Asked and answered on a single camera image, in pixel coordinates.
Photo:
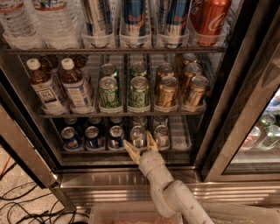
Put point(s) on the green can front left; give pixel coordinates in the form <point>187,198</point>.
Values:
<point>109,92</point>

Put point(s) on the silver 7up can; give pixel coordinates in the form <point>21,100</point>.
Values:
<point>161,136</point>
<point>138,136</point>
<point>160,120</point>
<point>140,120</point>

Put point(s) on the red bull can right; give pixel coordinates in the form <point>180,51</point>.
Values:
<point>171,21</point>

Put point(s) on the blue pepsi can rear left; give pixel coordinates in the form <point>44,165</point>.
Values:
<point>73,122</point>

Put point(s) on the blue pepsi can rear middle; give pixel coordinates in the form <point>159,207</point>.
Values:
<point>97,122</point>

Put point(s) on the blue pepsi can front right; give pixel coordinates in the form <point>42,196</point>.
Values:
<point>116,136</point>

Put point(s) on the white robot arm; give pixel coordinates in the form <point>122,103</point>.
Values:
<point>170,196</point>

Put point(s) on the glass fridge door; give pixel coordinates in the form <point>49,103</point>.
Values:
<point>238,136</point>

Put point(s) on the stainless steel fridge frame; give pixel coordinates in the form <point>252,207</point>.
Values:
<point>81,179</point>

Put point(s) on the silver 7up can right front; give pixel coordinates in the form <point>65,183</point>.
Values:
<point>161,136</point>

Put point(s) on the green can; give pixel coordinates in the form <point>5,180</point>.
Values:
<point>139,92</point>
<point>110,70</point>
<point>138,69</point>
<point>109,92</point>

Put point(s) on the green can rear left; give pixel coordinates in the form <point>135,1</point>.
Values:
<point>110,70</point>

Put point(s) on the silver 7up can rear left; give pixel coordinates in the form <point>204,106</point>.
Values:
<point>140,120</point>

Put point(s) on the clear plastic bin left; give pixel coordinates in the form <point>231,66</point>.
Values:
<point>139,212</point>

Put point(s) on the blue pepsi can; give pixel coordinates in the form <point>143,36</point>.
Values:
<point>94,140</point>
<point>116,136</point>
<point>116,121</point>
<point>97,122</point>
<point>71,140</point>
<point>73,122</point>

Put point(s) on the silver 7up can rear right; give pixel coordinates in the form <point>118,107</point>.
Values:
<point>160,120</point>

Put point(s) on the red coca-cola can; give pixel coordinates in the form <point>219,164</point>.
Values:
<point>207,18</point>

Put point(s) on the blue pepsi can front left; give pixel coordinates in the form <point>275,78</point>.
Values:
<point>71,140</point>

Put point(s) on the gold can rear left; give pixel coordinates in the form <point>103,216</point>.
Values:
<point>164,69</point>

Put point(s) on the water bottle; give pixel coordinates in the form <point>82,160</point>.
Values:
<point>19,30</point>
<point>57,24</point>

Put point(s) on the tea bottle front right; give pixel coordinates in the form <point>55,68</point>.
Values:
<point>76,86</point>

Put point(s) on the green can front right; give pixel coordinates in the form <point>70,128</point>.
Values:
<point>139,92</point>

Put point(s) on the green can rear right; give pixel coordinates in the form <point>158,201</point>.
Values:
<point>138,69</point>

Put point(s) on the water bottle right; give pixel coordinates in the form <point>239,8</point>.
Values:
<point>57,24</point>

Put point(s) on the gold can rear right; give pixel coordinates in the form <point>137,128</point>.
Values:
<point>185,58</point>

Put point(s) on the silver tall can left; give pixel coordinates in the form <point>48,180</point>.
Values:
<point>97,19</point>

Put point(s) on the blue pepsi can rear right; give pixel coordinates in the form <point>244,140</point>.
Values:
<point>116,121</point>

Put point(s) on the gold can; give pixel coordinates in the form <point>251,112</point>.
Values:
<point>167,90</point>
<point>189,71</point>
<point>164,69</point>
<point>185,58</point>
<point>197,90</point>

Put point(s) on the tea bottle front left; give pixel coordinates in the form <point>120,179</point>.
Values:
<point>48,89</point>

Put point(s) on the blue pepsi can front middle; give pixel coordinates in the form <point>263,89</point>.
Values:
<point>94,140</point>

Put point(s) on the clear plastic bin right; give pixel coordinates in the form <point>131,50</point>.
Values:
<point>222,213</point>

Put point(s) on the tea bottle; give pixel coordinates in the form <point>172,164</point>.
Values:
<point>79,61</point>
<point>48,89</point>
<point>76,86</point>

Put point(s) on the tea bottle rear right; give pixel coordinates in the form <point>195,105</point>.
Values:
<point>79,61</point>

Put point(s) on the red bull can middle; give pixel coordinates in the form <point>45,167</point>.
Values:
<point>133,15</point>

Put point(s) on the gold can front right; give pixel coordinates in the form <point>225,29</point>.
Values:
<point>197,90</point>

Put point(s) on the red bull can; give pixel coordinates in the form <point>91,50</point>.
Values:
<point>133,15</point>
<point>171,21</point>

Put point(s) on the gold can middle right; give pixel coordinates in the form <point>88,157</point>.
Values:
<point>189,71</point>

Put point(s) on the gold can front left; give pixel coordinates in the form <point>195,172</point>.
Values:
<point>167,90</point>

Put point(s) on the clear plastic bin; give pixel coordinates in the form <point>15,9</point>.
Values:
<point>222,213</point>
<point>139,212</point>

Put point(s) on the water bottle left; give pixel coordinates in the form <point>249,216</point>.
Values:
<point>19,30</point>

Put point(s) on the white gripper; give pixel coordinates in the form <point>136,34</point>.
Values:
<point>150,163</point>

